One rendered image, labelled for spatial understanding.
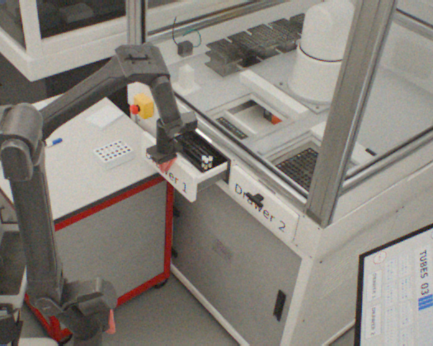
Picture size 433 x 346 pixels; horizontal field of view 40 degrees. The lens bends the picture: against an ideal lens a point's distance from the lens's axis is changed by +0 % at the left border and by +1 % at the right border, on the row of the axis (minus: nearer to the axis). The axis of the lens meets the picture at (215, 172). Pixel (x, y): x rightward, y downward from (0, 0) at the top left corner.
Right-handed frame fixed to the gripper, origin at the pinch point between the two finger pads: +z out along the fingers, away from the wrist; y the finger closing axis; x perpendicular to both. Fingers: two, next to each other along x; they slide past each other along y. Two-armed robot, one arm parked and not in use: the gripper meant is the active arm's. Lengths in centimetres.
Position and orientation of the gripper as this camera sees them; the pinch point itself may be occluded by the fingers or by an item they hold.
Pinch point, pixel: (163, 169)
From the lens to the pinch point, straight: 195.1
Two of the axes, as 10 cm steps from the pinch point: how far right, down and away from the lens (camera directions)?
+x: -6.4, -5.5, 5.4
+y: 7.7, -3.8, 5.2
